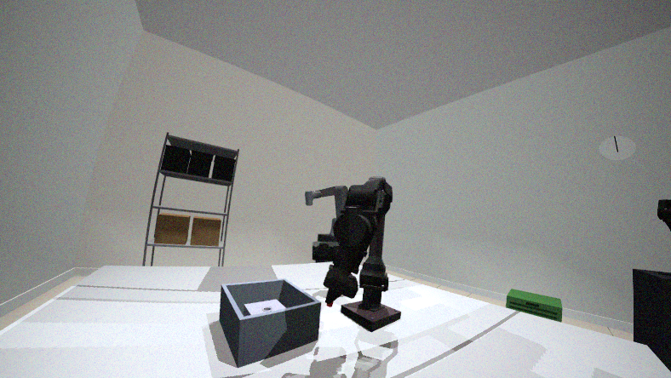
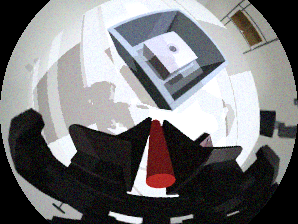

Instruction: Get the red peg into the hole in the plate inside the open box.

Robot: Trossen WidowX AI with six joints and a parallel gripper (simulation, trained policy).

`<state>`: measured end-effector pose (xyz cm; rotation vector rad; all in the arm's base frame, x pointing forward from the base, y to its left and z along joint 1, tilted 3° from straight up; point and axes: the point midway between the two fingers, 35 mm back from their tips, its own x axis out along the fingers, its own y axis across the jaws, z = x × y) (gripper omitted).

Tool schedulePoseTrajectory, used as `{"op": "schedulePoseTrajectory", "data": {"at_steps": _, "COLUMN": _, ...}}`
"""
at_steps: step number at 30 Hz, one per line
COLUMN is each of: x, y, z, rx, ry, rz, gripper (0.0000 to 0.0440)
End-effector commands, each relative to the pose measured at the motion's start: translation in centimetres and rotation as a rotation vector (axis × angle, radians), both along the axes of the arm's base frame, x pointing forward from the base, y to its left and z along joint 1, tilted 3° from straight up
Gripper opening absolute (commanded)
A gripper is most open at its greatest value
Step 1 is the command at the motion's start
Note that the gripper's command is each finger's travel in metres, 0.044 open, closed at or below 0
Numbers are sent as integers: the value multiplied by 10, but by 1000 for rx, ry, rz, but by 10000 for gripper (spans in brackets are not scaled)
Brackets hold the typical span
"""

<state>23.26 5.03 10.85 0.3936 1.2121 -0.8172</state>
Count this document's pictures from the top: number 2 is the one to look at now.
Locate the red peg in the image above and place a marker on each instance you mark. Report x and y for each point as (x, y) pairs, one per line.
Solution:
(159, 170)

